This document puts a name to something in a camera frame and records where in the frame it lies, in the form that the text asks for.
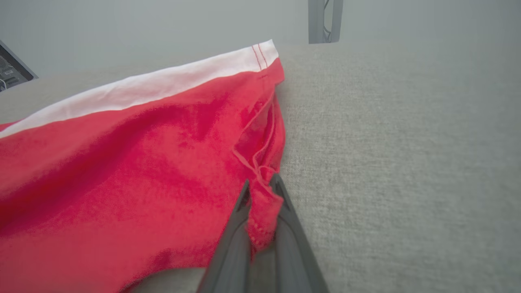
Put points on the black electronic device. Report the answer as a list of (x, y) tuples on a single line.
[(12, 69)]

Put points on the grey partition feet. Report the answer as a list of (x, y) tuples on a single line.
[(315, 20)]

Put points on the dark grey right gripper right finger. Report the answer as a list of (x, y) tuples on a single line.
[(295, 260)]

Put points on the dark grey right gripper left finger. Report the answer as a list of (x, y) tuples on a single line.
[(232, 260)]

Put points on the red and white shirt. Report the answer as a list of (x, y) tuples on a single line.
[(122, 183)]

